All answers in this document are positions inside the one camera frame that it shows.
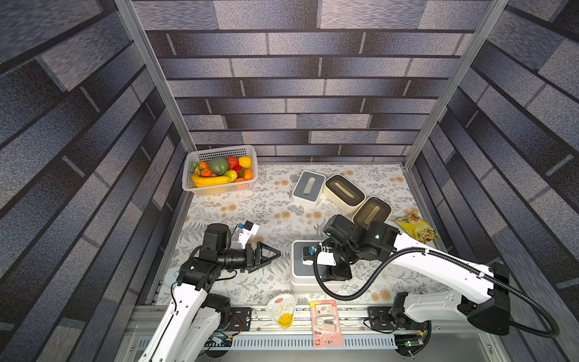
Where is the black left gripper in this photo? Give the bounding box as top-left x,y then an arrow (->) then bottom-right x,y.
219,243 -> 280,271

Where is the grey lid tissue box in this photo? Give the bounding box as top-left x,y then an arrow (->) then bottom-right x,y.
290,280 -> 345,294
291,170 -> 327,209
290,240 -> 321,283

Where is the dark lid cream tissue box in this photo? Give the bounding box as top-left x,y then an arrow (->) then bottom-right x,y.
323,174 -> 366,217
353,197 -> 392,229

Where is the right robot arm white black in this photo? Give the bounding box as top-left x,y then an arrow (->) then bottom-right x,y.
306,215 -> 511,336

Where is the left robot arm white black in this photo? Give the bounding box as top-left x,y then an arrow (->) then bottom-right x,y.
140,223 -> 281,361

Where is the green snack bag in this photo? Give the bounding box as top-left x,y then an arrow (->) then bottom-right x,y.
396,212 -> 439,244

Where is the white yellow snack pouch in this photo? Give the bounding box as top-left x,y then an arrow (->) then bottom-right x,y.
266,294 -> 296,329

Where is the pink stapler blister pack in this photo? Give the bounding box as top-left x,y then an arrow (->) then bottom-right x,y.
310,300 -> 344,348

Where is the green toy apple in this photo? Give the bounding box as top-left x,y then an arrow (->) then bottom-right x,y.
224,169 -> 238,183

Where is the yellow toy pepper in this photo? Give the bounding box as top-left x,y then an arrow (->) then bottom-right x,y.
238,156 -> 252,168

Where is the red toy fruit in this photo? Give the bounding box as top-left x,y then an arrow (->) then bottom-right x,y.
227,157 -> 239,170

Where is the yellow toy banana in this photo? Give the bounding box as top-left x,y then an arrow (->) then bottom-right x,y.
191,174 -> 231,188

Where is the white plastic basket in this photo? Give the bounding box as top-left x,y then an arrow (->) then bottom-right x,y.
182,145 -> 259,196

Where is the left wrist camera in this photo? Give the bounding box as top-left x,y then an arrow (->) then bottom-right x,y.
238,221 -> 259,249

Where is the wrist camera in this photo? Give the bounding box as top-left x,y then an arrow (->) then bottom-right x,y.
302,245 -> 336,266
238,221 -> 259,249

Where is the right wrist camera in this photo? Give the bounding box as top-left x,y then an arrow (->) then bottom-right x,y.
302,245 -> 336,266

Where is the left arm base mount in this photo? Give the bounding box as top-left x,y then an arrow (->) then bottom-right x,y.
217,306 -> 253,333

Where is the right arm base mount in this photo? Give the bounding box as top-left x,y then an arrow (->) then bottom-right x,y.
364,306 -> 430,333

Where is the white slotted cable duct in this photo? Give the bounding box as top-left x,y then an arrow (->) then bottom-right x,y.
205,334 -> 399,351

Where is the aluminium front rail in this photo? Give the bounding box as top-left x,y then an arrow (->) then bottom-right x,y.
126,302 -> 498,336

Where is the black corrugated cable hose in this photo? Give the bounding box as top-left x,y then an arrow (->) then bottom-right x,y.
313,246 -> 561,339

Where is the right aluminium frame post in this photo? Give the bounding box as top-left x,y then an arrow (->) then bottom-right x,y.
403,0 -> 508,171

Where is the aluminium frame post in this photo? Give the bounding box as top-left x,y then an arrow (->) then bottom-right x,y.
403,0 -> 508,171
114,0 -> 197,152

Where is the left aluminium frame post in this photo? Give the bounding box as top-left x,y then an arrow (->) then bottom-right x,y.
114,0 -> 197,152

